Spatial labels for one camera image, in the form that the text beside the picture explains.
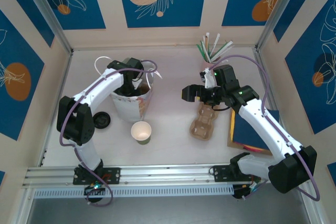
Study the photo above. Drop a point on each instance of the white printed paper gift bag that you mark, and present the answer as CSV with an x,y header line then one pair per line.
x,y
124,108

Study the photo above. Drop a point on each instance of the brown cardboard cup carrier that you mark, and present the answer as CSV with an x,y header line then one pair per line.
x,y
202,129

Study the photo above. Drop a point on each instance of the dark blue napkin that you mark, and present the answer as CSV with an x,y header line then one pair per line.
x,y
241,132

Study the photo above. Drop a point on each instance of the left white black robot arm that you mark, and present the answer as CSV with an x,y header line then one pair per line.
x,y
99,85

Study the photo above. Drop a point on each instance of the pink straw holder cup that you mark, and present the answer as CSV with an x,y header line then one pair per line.
x,y
205,65

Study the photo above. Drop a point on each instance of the white paper wrapped straw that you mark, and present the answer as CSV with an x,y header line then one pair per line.
x,y
215,43
224,47
225,52

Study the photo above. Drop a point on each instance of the black plastic cup lid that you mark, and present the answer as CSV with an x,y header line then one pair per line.
x,y
103,121

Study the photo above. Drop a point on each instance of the brown cardboard sheet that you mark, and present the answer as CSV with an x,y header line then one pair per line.
x,y
231,144

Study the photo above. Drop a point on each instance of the green and white straw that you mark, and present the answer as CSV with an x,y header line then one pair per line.
x,y
223,44

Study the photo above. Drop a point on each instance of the pink napkin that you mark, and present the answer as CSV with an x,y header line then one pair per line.
x,y
253,148

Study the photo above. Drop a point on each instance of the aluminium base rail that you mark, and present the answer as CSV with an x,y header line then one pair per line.
x,y
168,174

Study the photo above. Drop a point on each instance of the aluminium frame post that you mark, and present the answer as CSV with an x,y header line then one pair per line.
x,y
309,213
47,11
277,11
25,208

